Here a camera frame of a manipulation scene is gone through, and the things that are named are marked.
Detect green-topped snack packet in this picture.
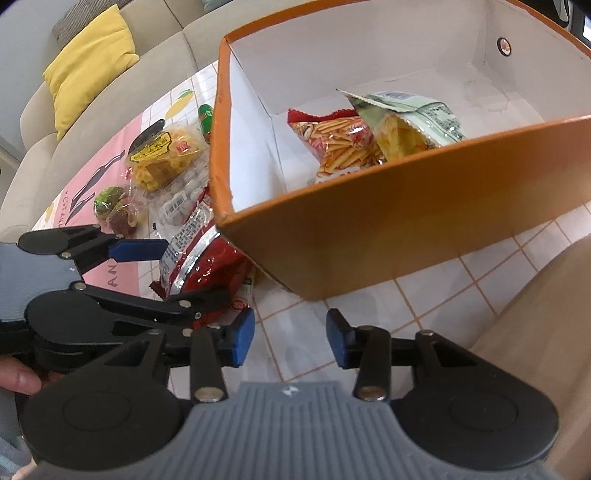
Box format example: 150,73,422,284
198,104,218,144

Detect pale green chip bag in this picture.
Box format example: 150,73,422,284
336,88,468,162

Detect grey striped cushion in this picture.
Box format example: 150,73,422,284
51,0,123,40

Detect clear packet of white balls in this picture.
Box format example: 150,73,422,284
148,161,218,227

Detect person's left hand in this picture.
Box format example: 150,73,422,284
0,355,63,395

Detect tan upholstered seat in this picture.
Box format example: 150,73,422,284
462,237,591,480

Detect red and silver snack bag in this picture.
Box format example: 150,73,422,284
150,182,257,330

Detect red fries snack bag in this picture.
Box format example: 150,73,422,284
287,108,386,185

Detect dark green snack packet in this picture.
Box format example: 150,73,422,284
93,185,141,235

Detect orange cardboard box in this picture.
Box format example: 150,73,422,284
209,0,591,301

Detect yellow snack bag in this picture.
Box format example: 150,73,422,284
124,124,208,192

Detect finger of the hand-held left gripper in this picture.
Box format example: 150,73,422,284
18,224,169,278
69,284,232,335

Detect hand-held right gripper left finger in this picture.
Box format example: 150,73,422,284
99,308,256,403

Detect yellow cushion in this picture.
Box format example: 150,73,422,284
42,4,140,141

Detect beige sofa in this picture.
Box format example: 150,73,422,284
0,0,333,241

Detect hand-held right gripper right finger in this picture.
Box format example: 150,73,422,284
325,308,481,402

